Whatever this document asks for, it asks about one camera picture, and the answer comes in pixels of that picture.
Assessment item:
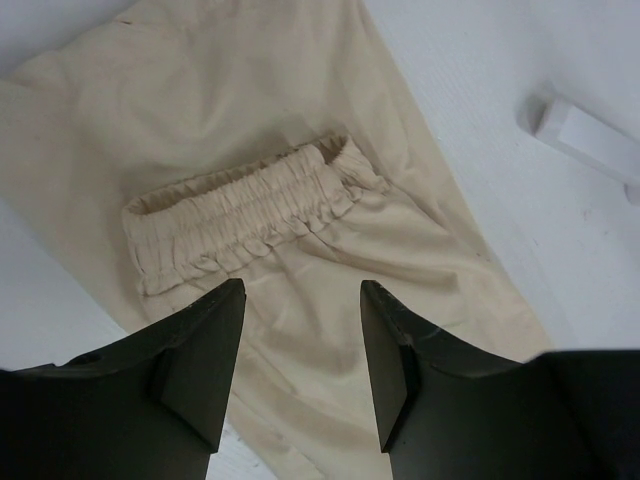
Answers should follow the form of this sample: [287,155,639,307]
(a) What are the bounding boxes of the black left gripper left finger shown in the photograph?
[1,279,246,479]

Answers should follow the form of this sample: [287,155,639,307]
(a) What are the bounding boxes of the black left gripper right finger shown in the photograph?
[360,280,639,479]

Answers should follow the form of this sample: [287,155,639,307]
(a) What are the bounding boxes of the beige cargo trousers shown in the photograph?
[1,1,551,479]

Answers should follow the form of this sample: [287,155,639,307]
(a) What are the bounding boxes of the white clothes rack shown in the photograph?
[516,89,639,206]

